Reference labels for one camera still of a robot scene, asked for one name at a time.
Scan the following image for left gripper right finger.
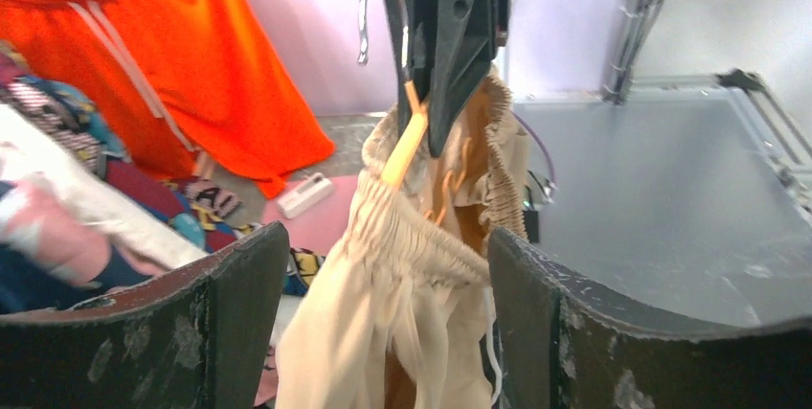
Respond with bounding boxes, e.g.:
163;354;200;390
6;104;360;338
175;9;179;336
488;229;811;408

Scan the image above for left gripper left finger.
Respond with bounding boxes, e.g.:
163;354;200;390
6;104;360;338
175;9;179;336
1;222;289;408

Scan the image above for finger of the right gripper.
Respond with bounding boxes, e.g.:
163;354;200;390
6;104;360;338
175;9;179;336
412;0;508;158
384;0;431;133

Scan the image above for beige shorts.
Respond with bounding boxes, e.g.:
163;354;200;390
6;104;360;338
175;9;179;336
275;69;528;408

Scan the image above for colourful cartoon print shorts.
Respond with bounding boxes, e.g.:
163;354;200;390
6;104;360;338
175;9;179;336
0;37;328;298

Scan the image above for navy blue shorts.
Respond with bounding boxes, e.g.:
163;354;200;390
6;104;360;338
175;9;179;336
1;246;151;314

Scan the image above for pink patterned shorts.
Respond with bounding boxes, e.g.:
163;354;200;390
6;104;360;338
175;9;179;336
1;181;165;290

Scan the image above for white shorts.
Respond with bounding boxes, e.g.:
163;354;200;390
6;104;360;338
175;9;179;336
1;104;208;269

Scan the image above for orange shorts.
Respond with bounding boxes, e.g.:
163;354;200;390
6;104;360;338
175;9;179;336
1;0;335;197

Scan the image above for pink mat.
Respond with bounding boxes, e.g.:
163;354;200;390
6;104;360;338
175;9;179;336
260;175;357;256

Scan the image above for white stapler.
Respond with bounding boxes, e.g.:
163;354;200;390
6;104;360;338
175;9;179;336
276;172;335;219

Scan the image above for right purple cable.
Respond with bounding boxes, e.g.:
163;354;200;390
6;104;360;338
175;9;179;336
510;111;559;204

